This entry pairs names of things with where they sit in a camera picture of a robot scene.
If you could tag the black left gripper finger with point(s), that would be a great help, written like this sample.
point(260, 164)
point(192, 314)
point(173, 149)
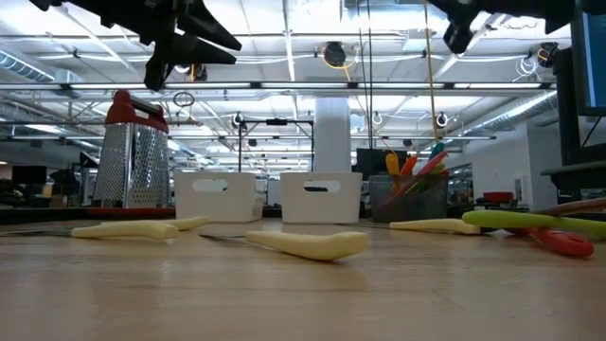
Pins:
point(203, 51)
point(208, 23)

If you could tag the red silicone spatula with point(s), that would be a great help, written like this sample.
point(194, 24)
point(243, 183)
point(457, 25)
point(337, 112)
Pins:
point(443, 174)

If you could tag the green silicone spatula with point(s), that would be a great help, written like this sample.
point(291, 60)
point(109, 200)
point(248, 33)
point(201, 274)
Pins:
point(428, 177)

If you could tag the brown wooden spoon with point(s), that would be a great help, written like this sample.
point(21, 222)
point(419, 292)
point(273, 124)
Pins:
point(577, 204)

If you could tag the green silicone spoon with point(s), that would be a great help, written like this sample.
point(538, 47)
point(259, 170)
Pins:
point(521, 220)

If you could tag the red silicone spoon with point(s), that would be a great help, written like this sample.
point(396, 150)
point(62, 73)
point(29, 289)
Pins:
point(563, 241)

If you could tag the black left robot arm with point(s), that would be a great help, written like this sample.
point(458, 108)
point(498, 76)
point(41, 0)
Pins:
point(71, 7)

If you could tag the computer monitor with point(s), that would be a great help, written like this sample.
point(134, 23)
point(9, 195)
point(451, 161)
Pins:
point(592, 61)

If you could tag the steel box grater red trim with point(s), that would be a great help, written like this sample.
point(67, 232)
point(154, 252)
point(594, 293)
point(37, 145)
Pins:
point(132, 166)

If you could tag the white plastic bin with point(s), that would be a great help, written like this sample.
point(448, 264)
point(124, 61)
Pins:
point(322, 206)
point(222, 203)

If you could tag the white round pillar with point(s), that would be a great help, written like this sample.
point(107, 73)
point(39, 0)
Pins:
point(333, 137)

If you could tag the grey desk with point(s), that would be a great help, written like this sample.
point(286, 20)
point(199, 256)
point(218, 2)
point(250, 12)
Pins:
point(577, 175)

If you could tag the red box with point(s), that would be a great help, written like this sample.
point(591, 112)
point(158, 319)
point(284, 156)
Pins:
point(497, 196)

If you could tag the black square screen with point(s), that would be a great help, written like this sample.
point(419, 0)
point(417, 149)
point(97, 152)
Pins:
point(374, 163)

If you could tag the grey plastic bin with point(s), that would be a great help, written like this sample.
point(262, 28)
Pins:
point(412, 210)

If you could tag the black rig frame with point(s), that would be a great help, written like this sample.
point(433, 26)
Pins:
point(277, 121)

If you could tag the black monitor mount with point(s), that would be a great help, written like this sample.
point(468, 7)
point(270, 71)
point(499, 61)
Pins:
point(565, 118)

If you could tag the black aluminium table frame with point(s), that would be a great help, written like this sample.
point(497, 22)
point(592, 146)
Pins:
point(47, 215)

